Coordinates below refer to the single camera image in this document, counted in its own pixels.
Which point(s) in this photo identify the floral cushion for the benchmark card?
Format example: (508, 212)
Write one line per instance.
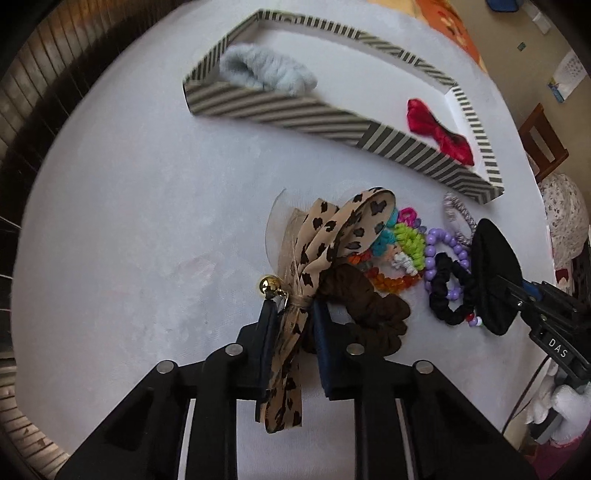
(563, 207)

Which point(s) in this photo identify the blue hanging cloth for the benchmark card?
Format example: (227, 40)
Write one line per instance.
(503, 3)

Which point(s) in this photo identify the wall calendar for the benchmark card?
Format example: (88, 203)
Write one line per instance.
(570, 69)

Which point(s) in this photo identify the white wall switch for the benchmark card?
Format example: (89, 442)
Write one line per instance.
(539, 21)

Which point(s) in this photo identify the red satin bow clip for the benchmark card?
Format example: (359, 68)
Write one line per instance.
(425, 117)

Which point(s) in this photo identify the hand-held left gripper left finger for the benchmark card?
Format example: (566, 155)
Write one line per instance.
(265, 341)

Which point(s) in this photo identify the wooden chair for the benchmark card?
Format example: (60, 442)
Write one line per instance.
(538, 124)

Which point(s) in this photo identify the orange printed blanket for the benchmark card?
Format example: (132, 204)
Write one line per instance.
(455, 27)

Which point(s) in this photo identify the light blue fluffy scrunchie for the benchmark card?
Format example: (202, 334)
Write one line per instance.
(277, 69)

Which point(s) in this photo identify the brown scrunchie with leopard bow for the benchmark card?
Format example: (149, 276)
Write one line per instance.
(323, 230)

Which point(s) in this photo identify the striped cardboard box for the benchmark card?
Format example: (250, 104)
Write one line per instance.
(277, 108)

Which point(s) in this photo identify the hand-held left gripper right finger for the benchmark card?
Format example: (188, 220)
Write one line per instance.
(323, 350)

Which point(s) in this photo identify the black scrunchie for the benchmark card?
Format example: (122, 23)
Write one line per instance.
(443, 314)

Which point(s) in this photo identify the white tablecloth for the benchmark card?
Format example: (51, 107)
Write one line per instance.
(138, 207)

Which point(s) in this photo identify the wooden slatted door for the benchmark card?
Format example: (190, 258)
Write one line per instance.
(41, 92)

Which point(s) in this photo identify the black fabric hair clip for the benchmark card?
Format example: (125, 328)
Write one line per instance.
(494, 277)

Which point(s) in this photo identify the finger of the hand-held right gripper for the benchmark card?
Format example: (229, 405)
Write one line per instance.
(534, 291)
(519, 300)

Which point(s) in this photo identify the white fluffy cloth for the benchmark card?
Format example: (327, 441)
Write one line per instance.
(570, 406)

